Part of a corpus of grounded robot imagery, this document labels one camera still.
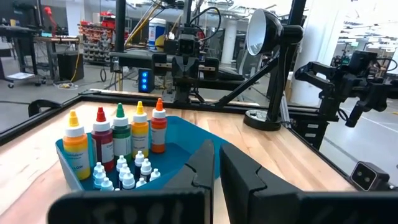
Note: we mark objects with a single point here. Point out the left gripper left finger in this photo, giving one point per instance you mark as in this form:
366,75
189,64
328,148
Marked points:
140,205

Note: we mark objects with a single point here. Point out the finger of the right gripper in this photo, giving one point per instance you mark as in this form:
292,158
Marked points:
193,67
178,67

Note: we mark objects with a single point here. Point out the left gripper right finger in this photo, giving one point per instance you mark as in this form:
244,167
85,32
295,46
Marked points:
280,205

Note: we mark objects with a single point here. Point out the small black dropper bottle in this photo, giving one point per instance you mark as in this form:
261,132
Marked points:
140,183

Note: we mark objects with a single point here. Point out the small brown dropper bottle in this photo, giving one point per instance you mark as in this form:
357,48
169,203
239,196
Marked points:
155,175

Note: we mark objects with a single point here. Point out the small dark red dropper bottle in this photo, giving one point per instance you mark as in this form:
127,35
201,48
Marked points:
146,169

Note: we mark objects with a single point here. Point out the large orange dye bottle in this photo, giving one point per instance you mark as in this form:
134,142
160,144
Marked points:
159,130

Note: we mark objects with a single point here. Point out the large green dye bottle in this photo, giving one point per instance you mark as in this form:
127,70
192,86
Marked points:
122,137

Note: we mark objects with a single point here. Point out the large yellow dye bottle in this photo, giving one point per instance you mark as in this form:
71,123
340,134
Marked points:
140,133

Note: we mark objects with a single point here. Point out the large red dye bottle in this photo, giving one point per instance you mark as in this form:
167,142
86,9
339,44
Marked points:
104,143

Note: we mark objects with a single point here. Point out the large amber dye bottle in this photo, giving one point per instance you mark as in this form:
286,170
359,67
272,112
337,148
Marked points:
76,149

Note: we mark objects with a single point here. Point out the black jointed robot arm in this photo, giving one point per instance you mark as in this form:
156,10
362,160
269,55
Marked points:
342,84

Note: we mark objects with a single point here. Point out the black box blue LEDs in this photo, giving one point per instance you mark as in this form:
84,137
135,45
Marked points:
145,81

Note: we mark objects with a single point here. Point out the blue white barrel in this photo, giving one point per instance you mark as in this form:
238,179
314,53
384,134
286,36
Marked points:
156,31

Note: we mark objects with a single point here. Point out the white round column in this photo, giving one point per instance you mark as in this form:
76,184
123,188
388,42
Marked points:
229,40

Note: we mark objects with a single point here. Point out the black pole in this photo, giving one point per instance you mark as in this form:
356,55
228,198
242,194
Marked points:
120,25

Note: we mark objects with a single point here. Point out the teal plastic bin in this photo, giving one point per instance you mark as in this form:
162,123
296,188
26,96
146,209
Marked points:
177,149

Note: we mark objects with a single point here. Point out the red parts bin shelf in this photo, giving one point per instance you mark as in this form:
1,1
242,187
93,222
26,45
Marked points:
96,37

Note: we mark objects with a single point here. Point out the black round disc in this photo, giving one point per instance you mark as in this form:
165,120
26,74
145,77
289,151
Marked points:
261,121

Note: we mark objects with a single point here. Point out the black gooseneck lamp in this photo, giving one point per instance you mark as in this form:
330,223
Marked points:
273,34

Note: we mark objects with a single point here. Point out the black cabinet box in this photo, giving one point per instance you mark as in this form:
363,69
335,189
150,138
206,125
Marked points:
66,67

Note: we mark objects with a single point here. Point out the wooden workbench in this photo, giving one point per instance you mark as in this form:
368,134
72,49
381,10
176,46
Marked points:
56,40

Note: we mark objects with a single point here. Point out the red desk lamp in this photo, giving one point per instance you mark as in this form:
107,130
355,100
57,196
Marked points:
49,15

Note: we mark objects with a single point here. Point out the large white pillar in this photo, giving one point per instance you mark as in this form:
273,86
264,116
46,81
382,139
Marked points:
314,46

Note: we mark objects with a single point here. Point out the black desk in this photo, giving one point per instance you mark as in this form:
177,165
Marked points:
21,40

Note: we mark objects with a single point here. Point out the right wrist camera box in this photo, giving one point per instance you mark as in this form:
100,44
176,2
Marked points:
188,45

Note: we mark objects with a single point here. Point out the black aluminium rig frame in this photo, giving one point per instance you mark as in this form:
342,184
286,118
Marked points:
124,99

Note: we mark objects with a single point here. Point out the black two-lens camera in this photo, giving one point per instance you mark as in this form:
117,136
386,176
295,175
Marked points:
368,175

